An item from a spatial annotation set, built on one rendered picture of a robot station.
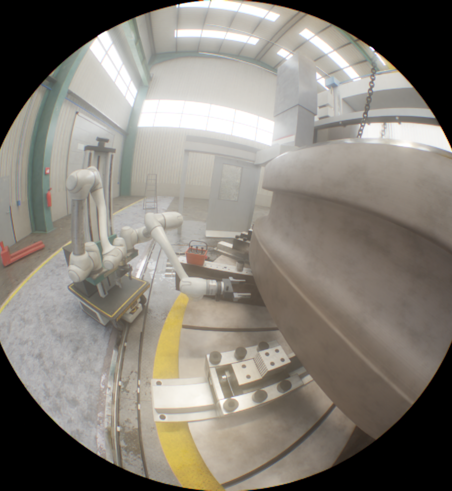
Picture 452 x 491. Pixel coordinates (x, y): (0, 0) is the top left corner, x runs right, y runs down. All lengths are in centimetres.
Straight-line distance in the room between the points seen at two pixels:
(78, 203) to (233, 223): 414
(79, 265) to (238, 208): 414
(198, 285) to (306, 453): 136
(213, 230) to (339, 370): 436
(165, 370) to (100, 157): 198
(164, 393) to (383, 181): 130
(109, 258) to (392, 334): 140
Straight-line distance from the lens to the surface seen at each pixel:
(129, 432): 156
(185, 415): 112
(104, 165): 166
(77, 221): 113
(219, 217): 449
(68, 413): 183
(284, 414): 129
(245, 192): 460
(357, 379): 67
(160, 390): 106
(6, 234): 672
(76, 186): 102
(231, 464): 120
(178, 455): 150
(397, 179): 53
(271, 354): 78
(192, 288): 87
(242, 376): 78
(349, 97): 775
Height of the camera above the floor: 147
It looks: 22 degrees down
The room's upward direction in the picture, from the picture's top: 9 degrees clockwise
